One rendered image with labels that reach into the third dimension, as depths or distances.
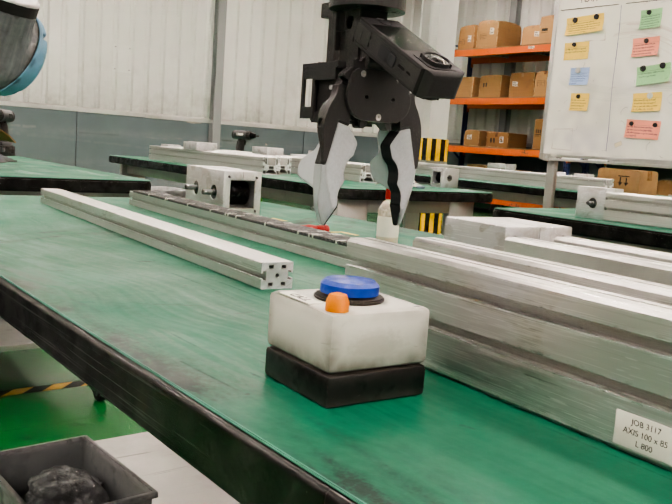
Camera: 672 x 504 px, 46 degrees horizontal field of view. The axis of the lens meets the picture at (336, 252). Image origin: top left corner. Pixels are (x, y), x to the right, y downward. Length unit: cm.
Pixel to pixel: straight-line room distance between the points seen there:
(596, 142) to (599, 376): 360
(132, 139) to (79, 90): 104
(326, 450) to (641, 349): 18
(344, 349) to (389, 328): 4
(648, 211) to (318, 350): 198
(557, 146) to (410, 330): 372
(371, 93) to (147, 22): 1194
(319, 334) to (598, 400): 17
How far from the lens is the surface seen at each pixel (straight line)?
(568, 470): 45
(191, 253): 103
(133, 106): 1243
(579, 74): 418
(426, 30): 910
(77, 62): 1215
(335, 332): 49
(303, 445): 44
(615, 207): 247
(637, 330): 47
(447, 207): 364
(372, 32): 71
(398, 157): 75
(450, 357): 58
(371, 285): 52
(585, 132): 412
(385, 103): 74
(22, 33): 109
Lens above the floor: 94
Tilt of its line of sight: 8 degrees down
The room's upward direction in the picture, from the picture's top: 4 degrees clockwise
